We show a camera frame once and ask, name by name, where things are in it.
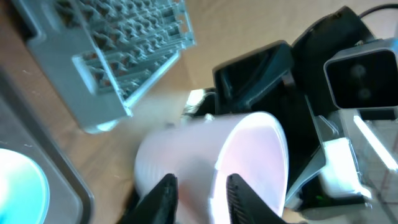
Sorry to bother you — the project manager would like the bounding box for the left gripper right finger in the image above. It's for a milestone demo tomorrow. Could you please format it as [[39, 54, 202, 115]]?
[[226, 174, 287, 224]]

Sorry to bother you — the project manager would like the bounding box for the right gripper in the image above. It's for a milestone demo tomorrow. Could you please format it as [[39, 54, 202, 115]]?
[[195, 6, 373, 211]]

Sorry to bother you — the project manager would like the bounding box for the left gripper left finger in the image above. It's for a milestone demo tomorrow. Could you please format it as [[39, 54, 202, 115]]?
[[117, 174, 178, 224]]

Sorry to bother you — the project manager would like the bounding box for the pink plastic cup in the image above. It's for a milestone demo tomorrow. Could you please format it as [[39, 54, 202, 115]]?
[[134, 112, 289, 223]]

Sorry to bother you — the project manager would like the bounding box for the light blue bowl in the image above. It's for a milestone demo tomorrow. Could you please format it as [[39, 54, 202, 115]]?
[[1, 149, 50, 224]]

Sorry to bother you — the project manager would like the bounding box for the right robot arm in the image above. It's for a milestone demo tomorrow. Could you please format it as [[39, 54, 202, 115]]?
[[211, 6, 397, 220]]

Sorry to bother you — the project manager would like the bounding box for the grey plastic dishwasher rack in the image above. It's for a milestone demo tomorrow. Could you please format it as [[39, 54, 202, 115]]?
[[14, 0, 195, 134]]

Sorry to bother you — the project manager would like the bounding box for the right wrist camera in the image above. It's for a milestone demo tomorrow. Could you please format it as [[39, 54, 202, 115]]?
[[323, 38, 397, 109]]

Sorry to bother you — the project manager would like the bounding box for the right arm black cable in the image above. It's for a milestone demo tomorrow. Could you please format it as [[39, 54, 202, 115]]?
[[359, 2, 398, 19]]

